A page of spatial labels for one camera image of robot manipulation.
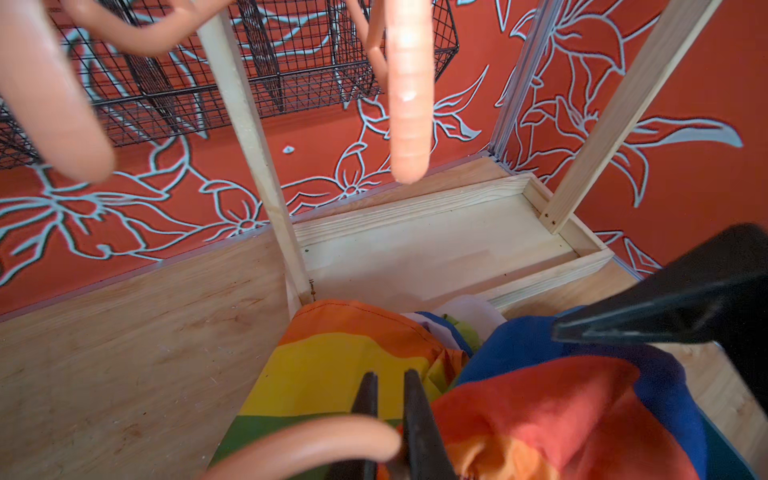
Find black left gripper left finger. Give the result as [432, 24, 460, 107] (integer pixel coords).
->
[323, 370, 380, 480]

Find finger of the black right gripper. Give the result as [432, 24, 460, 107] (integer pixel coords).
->
[552, 223, 767, 408]

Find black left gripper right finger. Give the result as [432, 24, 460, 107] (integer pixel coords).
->
[403, 370, 457, 480]

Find rainbow striped shorts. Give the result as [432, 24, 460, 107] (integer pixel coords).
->
[214, 295, 708, 479]

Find orange clothes hanger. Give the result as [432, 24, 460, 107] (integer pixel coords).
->
[1, 1, 228, 183]

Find orange hanger of green shorts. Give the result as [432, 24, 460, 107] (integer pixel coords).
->
[346, 0, 435, 185]

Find teal plastic tray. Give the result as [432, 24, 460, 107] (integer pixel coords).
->
[700, 411, 758, 480]

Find wooden clothes rack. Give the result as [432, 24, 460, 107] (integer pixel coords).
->
[198, 1, 717, 311]

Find black wire wall basket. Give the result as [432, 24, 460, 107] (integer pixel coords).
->
[0, 0, 462, 170]

